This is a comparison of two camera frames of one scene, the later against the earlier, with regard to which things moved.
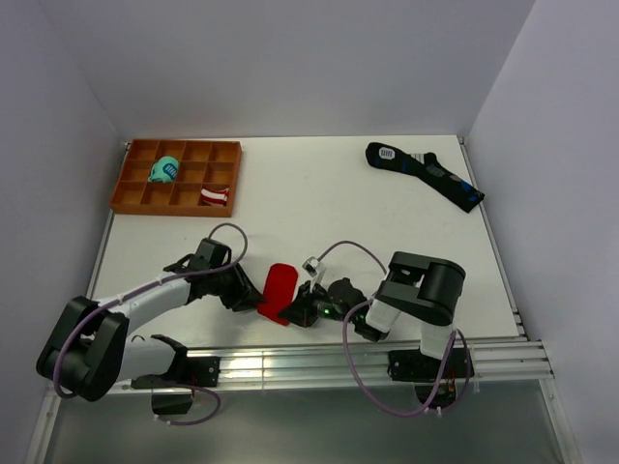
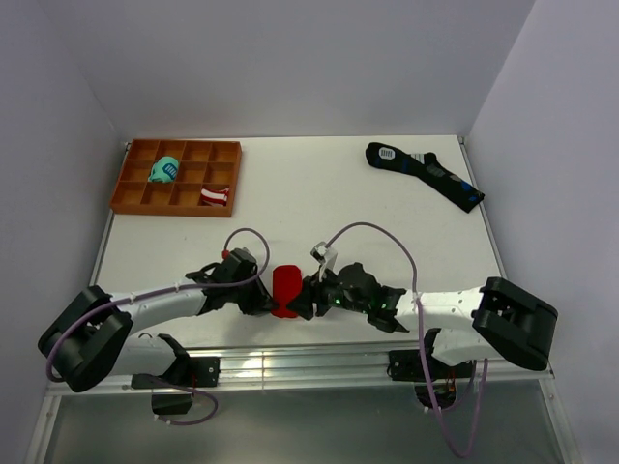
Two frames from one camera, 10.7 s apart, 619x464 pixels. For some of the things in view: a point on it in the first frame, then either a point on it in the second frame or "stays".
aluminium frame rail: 514,361 stays
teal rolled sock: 163,170 stays
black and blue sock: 429,168 stays
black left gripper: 244,293 -> 260,304
